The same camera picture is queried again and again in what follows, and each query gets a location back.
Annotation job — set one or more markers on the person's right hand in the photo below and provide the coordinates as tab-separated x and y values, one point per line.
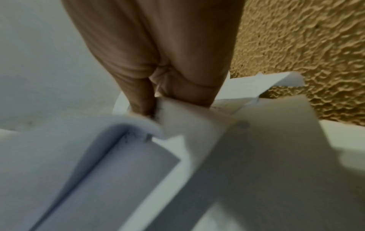
159	40

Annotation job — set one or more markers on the large white paper sheet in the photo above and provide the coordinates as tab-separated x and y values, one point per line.
256	162

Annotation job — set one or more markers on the white paper stack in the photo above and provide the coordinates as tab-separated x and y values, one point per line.
71	171

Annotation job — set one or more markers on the white printed paper sheet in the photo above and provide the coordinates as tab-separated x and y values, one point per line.
256	86

